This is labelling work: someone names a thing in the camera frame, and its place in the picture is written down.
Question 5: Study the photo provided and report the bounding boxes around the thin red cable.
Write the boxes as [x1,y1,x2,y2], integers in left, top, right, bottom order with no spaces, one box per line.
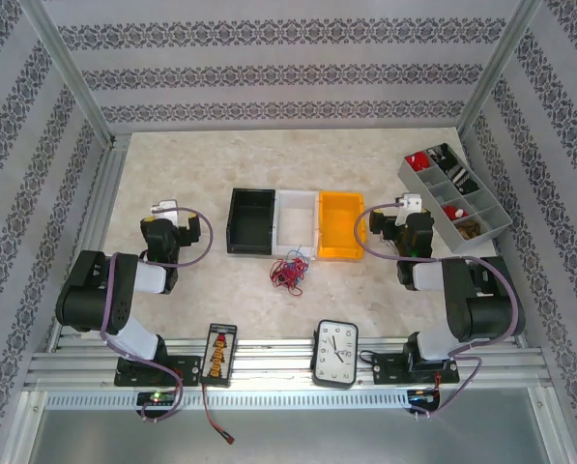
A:
[268,254,311,297]

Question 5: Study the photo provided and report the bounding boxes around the yellow plastic bin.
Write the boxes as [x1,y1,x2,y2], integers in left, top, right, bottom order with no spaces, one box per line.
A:
[315,189,367,262]

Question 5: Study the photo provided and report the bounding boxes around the brown crumpled item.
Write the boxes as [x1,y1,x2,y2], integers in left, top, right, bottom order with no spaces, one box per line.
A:
[453,219,483,241]

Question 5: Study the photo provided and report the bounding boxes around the black and white striped socks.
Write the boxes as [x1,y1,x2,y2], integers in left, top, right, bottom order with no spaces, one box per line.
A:
[426,144,480,195]

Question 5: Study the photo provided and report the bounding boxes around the black plastic bin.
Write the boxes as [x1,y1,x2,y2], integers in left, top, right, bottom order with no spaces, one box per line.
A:
[225,188,276,256]

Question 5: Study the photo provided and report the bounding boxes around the grey compartment organizer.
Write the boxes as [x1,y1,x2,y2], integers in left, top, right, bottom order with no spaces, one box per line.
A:
[396,142,514,255]

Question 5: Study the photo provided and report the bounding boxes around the white plastic bin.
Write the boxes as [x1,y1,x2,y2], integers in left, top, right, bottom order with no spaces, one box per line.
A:
[271,188,321,260]

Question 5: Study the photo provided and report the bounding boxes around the black battery pack orange print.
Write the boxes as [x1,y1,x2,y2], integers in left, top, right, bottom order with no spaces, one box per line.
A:
[199,322,239,389]

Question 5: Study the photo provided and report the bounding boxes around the black-framed white analog clock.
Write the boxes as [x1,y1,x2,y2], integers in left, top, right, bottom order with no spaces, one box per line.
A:
[310,318,361,391]

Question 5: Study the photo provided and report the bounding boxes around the small circuit board green light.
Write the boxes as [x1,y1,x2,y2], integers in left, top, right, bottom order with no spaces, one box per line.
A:
[136,390,176,409]

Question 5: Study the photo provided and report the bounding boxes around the small black circuit board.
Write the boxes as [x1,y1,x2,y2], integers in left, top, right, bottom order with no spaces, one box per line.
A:
[405,388,442,409]

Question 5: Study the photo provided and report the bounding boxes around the red battery lead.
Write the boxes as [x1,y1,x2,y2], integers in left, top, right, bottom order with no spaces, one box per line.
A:
[202,384,237,444]

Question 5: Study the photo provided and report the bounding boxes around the grey metal shelf panel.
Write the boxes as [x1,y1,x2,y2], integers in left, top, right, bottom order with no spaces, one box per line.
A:
[14,389,572,464]

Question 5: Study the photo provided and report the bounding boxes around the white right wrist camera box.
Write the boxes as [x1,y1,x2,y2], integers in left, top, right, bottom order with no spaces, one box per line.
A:
[396,192,424,227]

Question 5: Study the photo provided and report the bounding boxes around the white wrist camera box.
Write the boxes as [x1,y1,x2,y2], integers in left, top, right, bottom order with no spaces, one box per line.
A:
[396,192,424,227]
[150,198,179,225]

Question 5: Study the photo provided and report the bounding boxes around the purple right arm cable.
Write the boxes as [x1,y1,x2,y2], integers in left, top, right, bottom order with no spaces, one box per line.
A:
[355,202,527,422]

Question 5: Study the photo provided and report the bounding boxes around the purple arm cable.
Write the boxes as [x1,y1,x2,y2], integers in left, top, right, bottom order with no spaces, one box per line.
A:
[355,202,527,422]
[99,206,216,424]

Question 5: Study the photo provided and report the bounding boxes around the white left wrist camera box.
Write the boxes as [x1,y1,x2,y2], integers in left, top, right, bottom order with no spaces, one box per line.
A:
[150,198,179,225]

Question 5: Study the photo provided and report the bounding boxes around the aluminium side rail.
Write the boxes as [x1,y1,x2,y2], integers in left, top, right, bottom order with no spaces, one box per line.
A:
[48,133,130,354]

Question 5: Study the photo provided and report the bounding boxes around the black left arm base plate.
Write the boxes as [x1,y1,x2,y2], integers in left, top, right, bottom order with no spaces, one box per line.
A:
[115,355,203,388]

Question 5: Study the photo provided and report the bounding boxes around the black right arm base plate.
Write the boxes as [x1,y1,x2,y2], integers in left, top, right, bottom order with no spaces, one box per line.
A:
[372,351,461,387]

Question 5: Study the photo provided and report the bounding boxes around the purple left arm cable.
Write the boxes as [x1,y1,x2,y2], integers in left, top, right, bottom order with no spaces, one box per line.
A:
[99,206,216,424]

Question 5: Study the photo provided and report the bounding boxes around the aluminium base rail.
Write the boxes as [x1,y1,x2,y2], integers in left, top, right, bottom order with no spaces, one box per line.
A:
[24,337,553,393]

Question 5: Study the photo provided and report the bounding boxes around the aluminium corner post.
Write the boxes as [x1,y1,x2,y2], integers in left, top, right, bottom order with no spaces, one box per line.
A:
[454,0,545,141]
[16,0,120,146]

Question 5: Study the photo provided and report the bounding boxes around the slotted grey cable duct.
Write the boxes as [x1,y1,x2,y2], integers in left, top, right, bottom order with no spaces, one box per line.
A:
[43,391,411,412]

